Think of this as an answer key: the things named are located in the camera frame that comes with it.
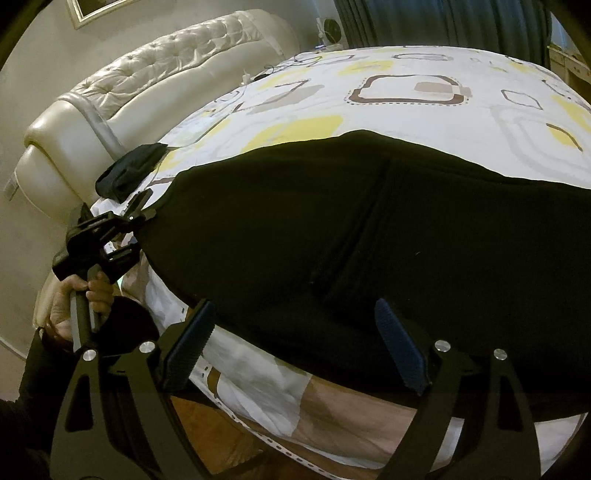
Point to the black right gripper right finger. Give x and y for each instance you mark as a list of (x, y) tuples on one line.
[(473, 421)]

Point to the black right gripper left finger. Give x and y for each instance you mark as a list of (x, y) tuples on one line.
[(117, 421)]

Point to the black pants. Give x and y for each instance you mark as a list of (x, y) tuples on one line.
[(295, 243)]

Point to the left hand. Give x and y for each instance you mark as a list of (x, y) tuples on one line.
[(72, 294)]

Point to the folded black garment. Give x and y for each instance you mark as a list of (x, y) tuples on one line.
[(119, 180)]

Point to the cream tufted headboard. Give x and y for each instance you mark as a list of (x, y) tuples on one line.
[(140, 97)]

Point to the small desk fan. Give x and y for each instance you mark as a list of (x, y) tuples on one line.
[(329, 32)]

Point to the patterned bed sheet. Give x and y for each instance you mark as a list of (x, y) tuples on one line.
[(513, 118)]

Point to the white vanity dresser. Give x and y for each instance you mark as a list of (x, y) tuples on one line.
[(571, 69)]

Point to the dark blue curtain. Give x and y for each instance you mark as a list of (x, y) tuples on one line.
[(519, 29)]

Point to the framed wall picture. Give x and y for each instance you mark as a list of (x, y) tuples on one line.
[(83, 12)]

